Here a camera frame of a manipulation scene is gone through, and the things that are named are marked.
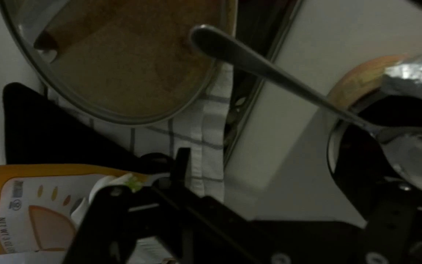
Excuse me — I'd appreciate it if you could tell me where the checked white dish cloth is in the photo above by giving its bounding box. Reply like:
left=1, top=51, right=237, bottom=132
left=43, top=63, right=235, bottom=202

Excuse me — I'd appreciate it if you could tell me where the tin with orange label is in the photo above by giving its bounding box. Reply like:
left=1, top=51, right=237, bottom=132
left=325, top=48, right=422, bottom=222

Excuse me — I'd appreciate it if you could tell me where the metal spoon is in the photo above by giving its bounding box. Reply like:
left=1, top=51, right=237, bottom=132
left=187, top=22, right=422, bottom=198

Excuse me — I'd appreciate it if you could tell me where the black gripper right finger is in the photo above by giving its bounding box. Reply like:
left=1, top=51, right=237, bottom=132
left=361, top=179, right=422, bottom=264

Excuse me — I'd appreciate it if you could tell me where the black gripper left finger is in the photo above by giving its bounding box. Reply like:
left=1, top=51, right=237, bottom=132
left=63, top=145, right=281, bottom=264

